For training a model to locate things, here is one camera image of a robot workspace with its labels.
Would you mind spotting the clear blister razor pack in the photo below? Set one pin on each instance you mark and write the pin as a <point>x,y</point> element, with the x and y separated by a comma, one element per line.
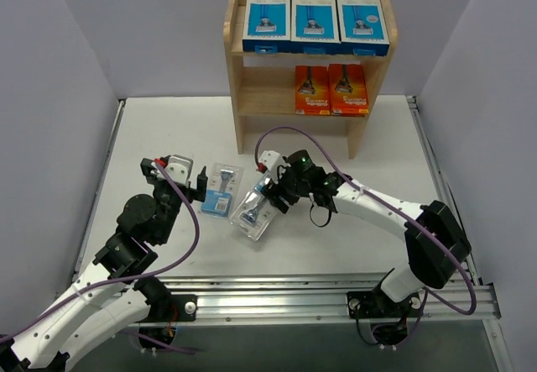
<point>223,185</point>
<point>254,213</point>

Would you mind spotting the wooden shelf unit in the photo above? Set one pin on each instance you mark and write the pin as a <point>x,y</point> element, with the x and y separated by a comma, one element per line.
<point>270,91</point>

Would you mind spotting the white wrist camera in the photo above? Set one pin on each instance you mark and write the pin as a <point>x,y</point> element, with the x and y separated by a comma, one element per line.
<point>270,162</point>
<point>177,167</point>

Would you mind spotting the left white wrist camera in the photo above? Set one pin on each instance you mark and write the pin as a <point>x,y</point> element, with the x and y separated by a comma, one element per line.
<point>177,167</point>

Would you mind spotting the orange Gillette Fusion box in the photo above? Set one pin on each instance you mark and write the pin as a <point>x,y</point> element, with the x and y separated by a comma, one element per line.
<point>312,96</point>
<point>348,92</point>

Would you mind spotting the blue Harry's razor box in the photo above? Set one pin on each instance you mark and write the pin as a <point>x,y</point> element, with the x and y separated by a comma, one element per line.
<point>314,27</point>
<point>362,28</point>
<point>266,28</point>

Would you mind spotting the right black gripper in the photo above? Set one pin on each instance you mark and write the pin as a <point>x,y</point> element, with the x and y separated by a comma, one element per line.
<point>279,191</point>

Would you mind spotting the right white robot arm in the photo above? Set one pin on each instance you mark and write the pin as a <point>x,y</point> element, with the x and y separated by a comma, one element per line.
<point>435,242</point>

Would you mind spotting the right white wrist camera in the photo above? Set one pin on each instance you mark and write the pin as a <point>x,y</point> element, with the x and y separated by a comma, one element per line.
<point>270,162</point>

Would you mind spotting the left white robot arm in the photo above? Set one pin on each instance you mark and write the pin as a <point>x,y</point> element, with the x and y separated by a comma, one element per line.
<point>116,288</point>

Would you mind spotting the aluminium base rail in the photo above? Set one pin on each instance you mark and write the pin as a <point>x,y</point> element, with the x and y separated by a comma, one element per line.
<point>298,272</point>

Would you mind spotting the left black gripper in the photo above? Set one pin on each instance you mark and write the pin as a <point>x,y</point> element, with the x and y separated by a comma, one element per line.
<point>175,183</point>

